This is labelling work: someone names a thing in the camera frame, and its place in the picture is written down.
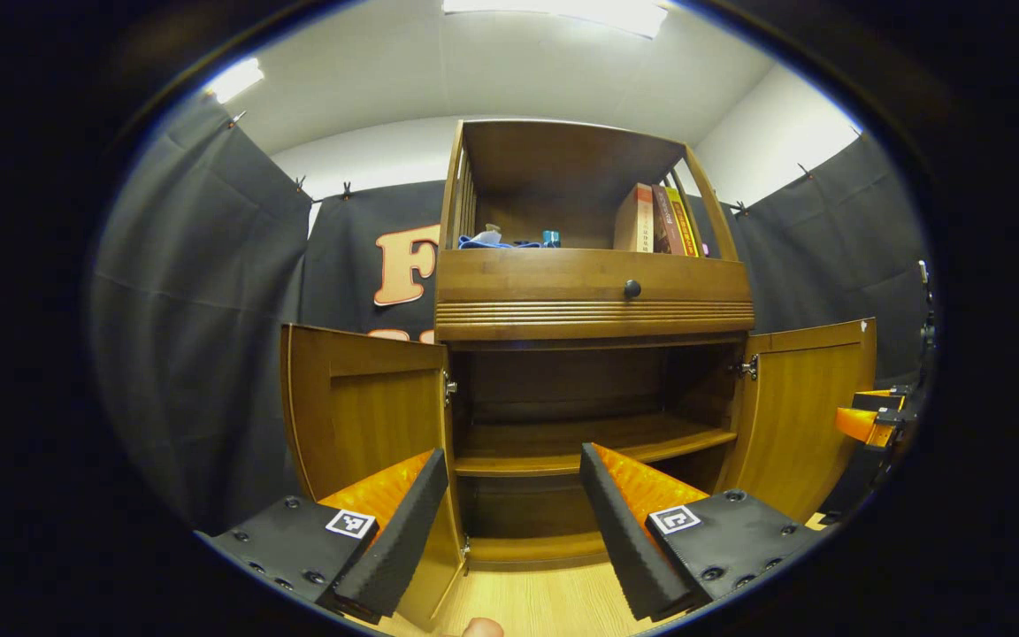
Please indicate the wooden cabinet drawer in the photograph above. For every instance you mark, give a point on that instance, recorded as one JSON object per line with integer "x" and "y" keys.
{"x": 545, "y": 283}

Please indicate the small teal item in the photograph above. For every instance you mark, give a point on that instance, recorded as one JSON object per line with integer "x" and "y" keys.
{"x": 551, "y": 239}

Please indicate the wooden shoe cabinet door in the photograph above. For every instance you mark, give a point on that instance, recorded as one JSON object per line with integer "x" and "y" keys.
{"x": 797, "y": 416}
{"x": 368, "y": 416}

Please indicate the yellow book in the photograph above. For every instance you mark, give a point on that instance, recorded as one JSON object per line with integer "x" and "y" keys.
{"x": 686, "y": 226}

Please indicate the small ceiling light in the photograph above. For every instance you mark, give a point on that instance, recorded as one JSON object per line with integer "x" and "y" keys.
{"x": 233, "y": 80}

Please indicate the wooden double-door shoe cabinet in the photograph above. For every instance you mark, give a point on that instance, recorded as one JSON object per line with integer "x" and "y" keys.
{"x": 589, "y": 318}

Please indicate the black drawer knob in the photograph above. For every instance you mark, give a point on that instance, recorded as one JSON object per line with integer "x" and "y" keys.
{"x": 632, "y": 288}

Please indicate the black backdrop cloth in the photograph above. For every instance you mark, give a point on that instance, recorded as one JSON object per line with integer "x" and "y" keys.
{"x": 200, "y": 310}

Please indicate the blue toy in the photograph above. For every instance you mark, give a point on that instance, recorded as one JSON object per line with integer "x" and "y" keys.
{"x": 487, "y": 239}

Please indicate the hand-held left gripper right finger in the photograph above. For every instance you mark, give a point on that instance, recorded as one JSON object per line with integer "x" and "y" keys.
{"x": 620, "y": 540}

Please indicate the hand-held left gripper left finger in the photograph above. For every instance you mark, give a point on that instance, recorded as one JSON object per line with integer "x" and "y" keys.
{"x": 403, "y": 540}

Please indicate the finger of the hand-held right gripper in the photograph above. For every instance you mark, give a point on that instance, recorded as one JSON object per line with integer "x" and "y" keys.
{"x": 859, "y": 425}

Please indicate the large ceiling light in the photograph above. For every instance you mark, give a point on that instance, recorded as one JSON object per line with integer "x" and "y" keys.
{"x": 563, "y": 11}

